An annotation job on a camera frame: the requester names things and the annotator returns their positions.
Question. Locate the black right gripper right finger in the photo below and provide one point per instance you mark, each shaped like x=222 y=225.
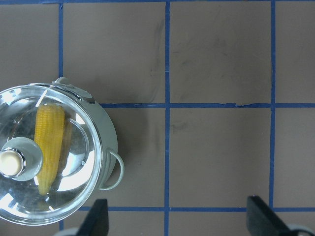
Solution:
x=262 y=221

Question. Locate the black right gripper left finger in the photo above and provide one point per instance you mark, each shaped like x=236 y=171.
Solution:
x=96 y=222

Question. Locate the glass pot lid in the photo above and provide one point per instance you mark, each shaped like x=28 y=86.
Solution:
x=21 y=158

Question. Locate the yellow corn cob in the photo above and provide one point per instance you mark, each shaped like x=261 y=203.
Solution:
x=49 y=127

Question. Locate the pale green electric pot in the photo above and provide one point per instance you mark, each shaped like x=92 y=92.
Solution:
x=105 y=128

